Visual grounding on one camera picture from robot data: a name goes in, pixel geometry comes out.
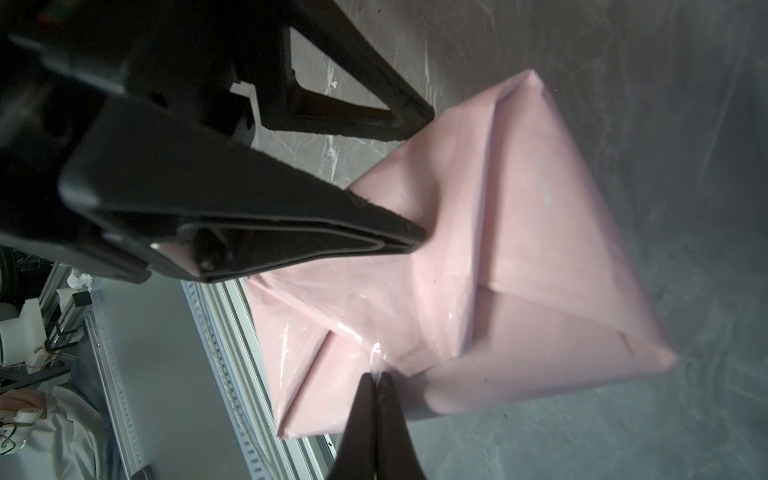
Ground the white clothed person background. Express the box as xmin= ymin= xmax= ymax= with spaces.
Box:
xmin=1 ymin=386 xmax=120 ymax=479

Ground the purple wrapping paper sheet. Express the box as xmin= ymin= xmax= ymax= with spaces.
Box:
xmin=244 ymin=70 xmax=678 ymax=439

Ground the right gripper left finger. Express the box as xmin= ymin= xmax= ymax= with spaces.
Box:
xmin=326 ymin=373 xmax=377 ymax=480

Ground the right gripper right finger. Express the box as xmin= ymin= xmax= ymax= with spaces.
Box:
xmin=375 ymin=373 xmax=426 ymax=480

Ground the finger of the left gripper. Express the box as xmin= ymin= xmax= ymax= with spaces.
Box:
xmin=59 ymin=97 xmax=427 ymax=283
xmin=251 ymin=1 xmax=435 ymax=142

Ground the aluminium front rail frame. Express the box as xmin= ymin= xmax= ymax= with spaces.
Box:
xmin=85 ymin=276 xmax=335 ymax=479

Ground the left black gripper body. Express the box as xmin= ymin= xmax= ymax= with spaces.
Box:
xmin=1 ymin=1 xmax=254 ymax=283

